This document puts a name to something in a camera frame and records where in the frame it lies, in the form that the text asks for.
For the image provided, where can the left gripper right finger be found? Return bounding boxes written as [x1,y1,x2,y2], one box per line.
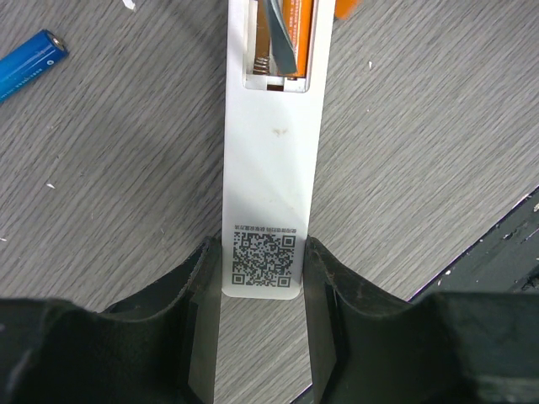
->
[303,238,538,403]

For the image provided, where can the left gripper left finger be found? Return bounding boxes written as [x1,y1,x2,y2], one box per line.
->
[1,237,221,403]

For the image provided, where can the white remote orange batteries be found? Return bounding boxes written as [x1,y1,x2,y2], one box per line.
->
[221,1,334,300]

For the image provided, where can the orange handle screwdriver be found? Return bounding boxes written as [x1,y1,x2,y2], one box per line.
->
[262,0,297,75]

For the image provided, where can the orange battery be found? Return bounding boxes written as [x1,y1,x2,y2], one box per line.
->
[282,0,314,78]
[334,0,361,20]

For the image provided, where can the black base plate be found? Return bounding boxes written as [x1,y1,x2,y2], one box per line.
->
[290,187,539,404]

